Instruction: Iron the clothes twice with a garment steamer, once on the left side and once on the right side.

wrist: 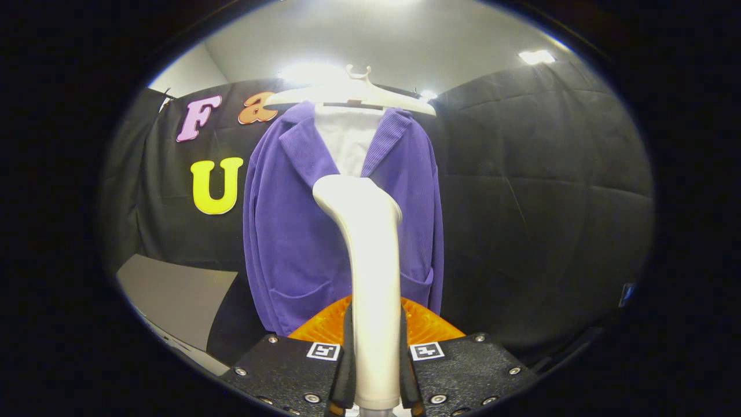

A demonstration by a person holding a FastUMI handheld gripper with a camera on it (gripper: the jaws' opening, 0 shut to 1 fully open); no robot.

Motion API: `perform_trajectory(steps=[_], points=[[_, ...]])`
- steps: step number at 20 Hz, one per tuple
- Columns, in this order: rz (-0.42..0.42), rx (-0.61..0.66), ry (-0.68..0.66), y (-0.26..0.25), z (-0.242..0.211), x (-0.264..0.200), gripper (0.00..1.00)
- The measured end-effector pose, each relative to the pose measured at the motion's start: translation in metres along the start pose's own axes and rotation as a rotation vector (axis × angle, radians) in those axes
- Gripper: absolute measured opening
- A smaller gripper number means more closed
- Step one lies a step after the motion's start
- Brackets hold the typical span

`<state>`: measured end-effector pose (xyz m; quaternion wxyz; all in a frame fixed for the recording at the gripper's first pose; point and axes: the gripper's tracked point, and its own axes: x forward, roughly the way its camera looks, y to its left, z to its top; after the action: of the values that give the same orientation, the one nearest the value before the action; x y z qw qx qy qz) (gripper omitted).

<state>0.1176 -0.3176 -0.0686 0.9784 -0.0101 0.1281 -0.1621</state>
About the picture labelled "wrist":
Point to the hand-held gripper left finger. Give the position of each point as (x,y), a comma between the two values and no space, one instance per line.
(347,376)

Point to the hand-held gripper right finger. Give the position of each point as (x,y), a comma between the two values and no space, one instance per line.
(406,376)

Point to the white garment steamer head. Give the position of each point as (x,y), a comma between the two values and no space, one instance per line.
(373,278)

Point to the white shirt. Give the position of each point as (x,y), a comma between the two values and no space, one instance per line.
(347,145)

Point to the white clothes hanger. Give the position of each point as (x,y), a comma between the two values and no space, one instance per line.
(399,103)

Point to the black quilted curtain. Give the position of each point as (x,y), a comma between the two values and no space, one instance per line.
(124,191)
(550,220)

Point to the small ceiling light panel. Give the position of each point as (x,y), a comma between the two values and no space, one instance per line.
(429,94)

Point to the narrow ceiling light strip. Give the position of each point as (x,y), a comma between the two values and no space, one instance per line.
(536,57)

